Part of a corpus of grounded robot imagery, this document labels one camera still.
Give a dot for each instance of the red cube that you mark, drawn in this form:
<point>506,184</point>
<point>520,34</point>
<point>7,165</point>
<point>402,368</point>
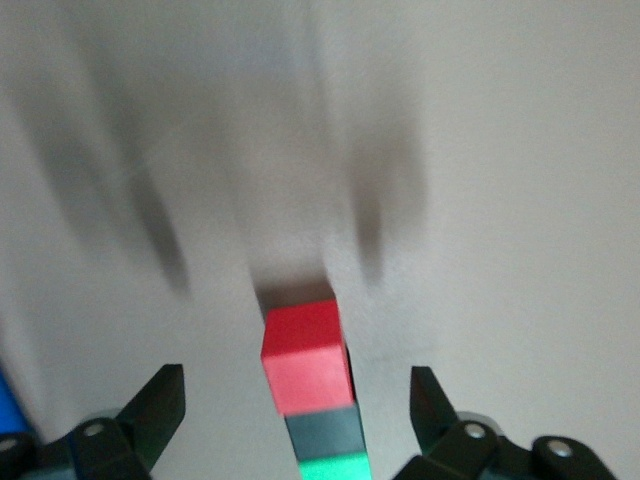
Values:
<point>305,360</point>

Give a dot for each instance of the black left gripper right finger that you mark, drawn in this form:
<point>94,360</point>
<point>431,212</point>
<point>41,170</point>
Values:
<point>445,435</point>

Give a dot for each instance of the green cube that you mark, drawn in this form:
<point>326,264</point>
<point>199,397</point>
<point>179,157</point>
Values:
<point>332,467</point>

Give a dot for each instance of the blue plastic storage bin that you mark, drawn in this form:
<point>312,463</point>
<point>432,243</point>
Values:
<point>10,405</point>

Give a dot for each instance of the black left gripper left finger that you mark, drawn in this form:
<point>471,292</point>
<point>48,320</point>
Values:
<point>150,420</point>

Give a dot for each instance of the black cube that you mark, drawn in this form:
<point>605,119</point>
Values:
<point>325,430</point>

